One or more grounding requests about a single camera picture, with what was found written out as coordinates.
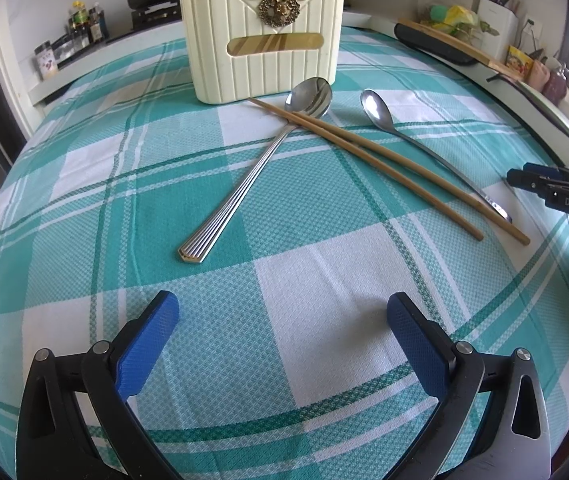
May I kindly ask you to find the cream ribbed utensil holder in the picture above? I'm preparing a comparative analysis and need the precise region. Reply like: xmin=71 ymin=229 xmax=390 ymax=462
xmin=179 ymin=0 xmax=346 ymax=106

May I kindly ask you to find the wooden cutting board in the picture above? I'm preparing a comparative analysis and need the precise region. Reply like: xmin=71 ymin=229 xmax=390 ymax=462
xmin=398 ymin=17 xmax=522 ymax=81

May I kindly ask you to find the dark sauce bottle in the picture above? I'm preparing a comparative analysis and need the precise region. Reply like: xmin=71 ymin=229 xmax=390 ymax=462
xmin=88 ymin=2 xmax=106 ymax=43

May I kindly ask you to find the white knife block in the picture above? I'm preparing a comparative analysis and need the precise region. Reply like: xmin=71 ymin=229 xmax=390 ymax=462
xmin=478 ymin=0 xmax=520 ymax=61

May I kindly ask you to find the yellow snack packet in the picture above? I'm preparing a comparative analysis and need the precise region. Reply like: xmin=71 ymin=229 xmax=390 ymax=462
xmin=507 ymin=45 xmax=535 ymax=78

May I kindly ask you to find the teal plaid tablecloth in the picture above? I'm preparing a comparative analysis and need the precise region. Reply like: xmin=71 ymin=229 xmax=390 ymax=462
xmin=0 ymin=25 xmax=569 ymax=480

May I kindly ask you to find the clear plastic bag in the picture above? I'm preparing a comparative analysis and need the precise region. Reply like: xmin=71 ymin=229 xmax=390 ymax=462
xmin=417 ymin=0 xmax=482 ymax=36

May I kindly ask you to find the small spice jar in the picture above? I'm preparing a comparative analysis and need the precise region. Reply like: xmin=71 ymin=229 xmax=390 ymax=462
xmin=34 ymin=42 xmax=60 ymax=81

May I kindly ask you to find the yellow cap oil bottle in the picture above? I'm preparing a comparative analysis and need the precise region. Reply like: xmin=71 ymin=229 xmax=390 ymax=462
xmin=69 ymin=1 xmax=90 ymax=46

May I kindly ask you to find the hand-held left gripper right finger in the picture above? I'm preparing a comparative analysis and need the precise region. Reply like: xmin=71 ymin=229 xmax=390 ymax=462
xmin=387 ymin=291 xmax=552 ymax=480

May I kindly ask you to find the ribbed handle metal spoon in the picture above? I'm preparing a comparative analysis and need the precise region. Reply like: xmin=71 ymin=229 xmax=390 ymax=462
xmin=178 ymin=76 xmax=333 ymax=265

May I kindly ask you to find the wooden chopstick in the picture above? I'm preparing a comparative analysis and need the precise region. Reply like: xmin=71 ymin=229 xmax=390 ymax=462
xmin=248 ymin=98 xmax=485 ymax=242
xmin=252 ymin=98 xmax=531 ymax=247

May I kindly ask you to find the dark pink textured cup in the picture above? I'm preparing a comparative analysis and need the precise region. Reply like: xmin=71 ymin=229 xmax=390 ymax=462
xmin=544 ymin=67 xmax=569 ymax=106

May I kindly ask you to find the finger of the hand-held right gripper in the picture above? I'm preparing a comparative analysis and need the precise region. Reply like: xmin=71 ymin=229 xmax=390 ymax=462
xmin=523 ymin=162 xmax=569 ymax=183
xmin=507 ymin=170 xmax=565 ymax=200

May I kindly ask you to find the gas stove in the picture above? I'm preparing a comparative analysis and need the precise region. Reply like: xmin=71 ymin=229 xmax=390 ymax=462
xmin=129 ymin=2 xmax=185 ymax=31

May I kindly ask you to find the plain metal spoon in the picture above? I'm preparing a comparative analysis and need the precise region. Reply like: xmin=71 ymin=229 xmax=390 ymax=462
xmin=361 ymin=89 xmax=513 ymax=223

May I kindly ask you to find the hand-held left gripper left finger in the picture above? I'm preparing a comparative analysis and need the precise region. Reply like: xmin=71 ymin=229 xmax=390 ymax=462
xmin=16 ymin=291 xmax=180 ymax=480

